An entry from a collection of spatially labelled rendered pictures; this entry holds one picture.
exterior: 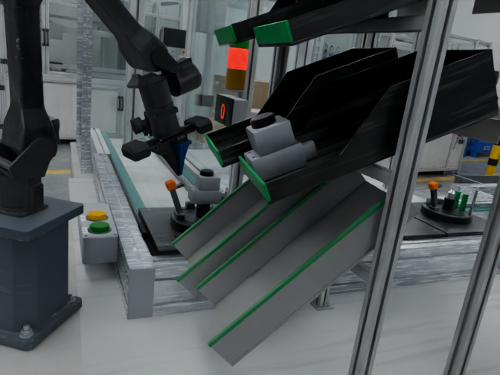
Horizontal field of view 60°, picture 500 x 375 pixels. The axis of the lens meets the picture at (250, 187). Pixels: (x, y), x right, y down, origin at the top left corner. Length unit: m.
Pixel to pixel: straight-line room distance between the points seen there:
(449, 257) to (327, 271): 0.72
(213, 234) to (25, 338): 0.33
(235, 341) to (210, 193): 0.47
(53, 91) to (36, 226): 5.53
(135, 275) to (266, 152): 0.39
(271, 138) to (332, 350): 0.45
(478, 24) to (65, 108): 10.17
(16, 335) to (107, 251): 0.24
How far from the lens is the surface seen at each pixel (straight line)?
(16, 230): 0.71
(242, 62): 1.11
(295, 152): 0.51
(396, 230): 0.50
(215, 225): 0.75
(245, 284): 0.63
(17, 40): 0.73
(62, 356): 0.78
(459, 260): 1.23
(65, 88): 6.23
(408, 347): 0.90
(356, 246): 0.51
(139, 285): 0.81
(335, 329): 0.89
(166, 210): 1.05
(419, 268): 1.14
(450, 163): 7.68
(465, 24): 13.20
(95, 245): 0.93
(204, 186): 0.93
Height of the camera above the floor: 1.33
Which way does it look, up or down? 16 degrees down
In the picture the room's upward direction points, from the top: 7 degrees clockwise
